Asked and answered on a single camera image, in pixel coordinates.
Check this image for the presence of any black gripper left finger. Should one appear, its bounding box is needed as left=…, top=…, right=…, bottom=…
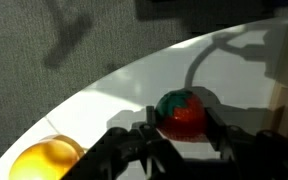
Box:
left=62, top=105, right=198, bottom=180

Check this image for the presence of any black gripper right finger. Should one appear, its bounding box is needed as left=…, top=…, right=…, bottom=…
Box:
left=197, top=107, right=288, bottom=180

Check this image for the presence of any red toy strawberry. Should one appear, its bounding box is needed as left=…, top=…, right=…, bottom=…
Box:
left=154, top=89, right=208, bottom=143

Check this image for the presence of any large yellow toy fruit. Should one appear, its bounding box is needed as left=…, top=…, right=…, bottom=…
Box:
left=8, top=134, right=87, bottom=180

